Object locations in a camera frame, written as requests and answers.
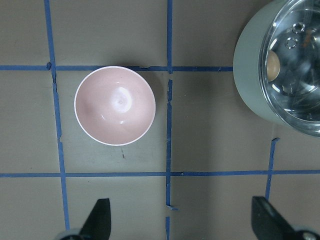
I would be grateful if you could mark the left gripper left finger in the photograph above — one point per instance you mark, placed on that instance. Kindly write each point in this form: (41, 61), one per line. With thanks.
(96, 227)

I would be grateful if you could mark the glass pot lid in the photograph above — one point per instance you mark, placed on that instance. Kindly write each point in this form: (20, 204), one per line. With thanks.
(294, 35)

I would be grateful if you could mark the pale green cooking pot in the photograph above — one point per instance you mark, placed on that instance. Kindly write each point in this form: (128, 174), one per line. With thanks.
(246, 71)

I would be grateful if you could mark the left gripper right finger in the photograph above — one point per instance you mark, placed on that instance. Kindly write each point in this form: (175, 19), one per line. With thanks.
(268, 224)

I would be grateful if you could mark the brown egg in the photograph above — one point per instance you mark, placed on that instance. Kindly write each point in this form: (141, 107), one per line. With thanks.
(272, 66)

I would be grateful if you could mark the pink bowl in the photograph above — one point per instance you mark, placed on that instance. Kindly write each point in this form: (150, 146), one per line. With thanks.
(114, 106)

